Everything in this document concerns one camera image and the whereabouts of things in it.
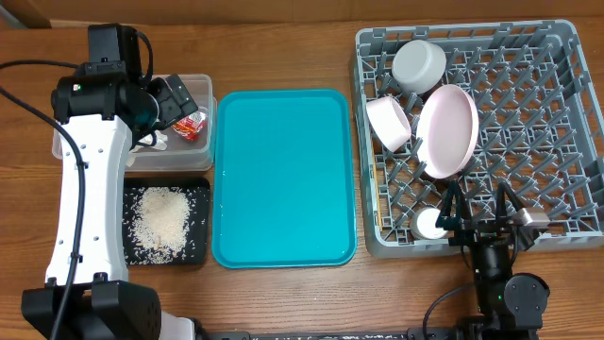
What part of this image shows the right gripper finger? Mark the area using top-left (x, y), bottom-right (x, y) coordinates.
top-left (495, 181), bottom-right (524, 225)
top-left (436, 180), bottom-right (472, 230)

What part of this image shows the red snack wrapper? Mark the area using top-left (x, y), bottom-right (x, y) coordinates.
top-left (172, 111), bottom-right (208, 141)

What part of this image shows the white cup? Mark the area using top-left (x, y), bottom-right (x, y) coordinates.
top-left (410, 207), bottom-right (447, 240)

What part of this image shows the white tissue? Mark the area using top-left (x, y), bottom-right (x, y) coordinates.
top-left (126, 131), bottom-right (168, 167)

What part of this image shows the large pink plate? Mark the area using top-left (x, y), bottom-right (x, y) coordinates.
top-left (416, 84), bottom-right (479, 179)

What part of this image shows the pile of rice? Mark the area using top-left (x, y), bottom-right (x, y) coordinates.
top-left (123, 186), bottom-right (211, 265)

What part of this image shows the grey bowl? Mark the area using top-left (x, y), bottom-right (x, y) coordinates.
top-left (391, 40), bottom-right (446, 94)

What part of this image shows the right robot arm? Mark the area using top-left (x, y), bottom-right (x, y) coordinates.
top-left (422, 180), bottom-right (550, 339)

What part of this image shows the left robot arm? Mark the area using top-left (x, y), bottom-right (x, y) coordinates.
top-left (22, 71), bottom-right (205, 339)

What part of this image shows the grey dishwasher rack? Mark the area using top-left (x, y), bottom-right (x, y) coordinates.
top-left (350, 20), bottom-right (603, 258)

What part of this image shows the clear plastic bin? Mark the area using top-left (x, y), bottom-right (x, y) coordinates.
top-left (52, 73), bottom-right (214, 174)

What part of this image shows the black tray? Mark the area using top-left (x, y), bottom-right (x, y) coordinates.
top-left (122, 176), bottom-right (212, 266)

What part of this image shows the teal serving tray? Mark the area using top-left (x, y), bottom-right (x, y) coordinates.
top-left (211, 89), bottom-right (358, 269)

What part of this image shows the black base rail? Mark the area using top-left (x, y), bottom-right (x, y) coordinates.
top-left (207, 327), bottom-right (461, 340)

